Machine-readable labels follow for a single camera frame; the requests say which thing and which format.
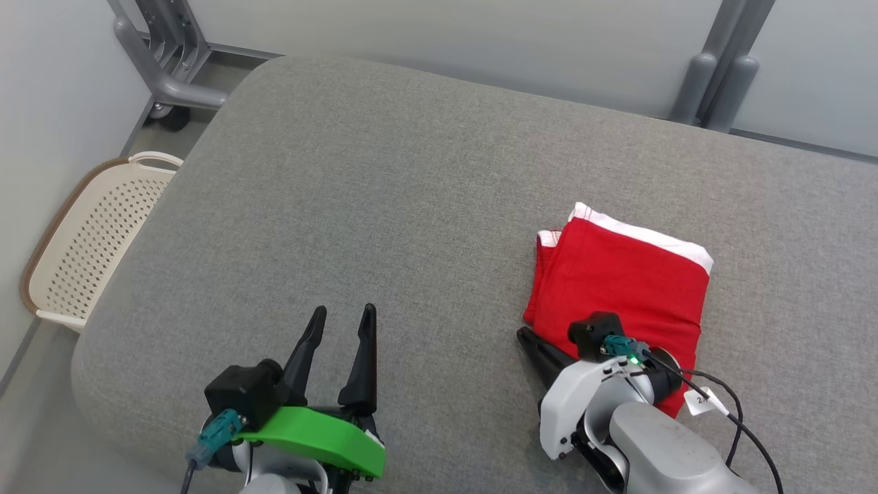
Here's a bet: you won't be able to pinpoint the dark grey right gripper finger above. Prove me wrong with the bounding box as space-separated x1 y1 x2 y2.
516 327 560 392
527 330 577 375

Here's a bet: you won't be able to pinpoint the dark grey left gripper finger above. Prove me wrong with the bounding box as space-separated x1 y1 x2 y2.
281 305 329 405
337 303 379 416

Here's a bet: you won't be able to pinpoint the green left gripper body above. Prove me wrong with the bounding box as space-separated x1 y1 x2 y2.
233 405 387 480

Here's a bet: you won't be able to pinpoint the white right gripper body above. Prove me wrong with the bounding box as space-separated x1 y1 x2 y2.
538 353 653 461

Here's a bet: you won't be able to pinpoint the red shorts with white stripes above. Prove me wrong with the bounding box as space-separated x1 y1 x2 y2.
522 201 715 420

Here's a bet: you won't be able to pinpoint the cream perforated laundry basket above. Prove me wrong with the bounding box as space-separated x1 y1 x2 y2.
19 150 185 336

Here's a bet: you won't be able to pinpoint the teal right camera connector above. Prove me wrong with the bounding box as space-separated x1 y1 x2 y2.
602 333 650 362

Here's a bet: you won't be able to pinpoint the teal camera connector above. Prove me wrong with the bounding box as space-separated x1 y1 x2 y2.
186 409 245 471
602 333 650 362

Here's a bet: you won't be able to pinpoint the teal left camera connector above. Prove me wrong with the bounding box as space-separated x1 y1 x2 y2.
186 409 245 471

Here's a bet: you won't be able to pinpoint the white cable tag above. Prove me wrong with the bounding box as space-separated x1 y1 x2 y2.
683 386 730 418

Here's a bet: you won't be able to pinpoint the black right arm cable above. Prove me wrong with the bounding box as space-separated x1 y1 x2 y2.
643 349 785 494

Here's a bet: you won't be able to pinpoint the grey partition post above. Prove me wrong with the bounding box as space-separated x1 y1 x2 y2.
668 0 778 135

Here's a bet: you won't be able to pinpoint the grey metal frame with caster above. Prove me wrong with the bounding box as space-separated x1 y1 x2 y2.
106 0 229 132

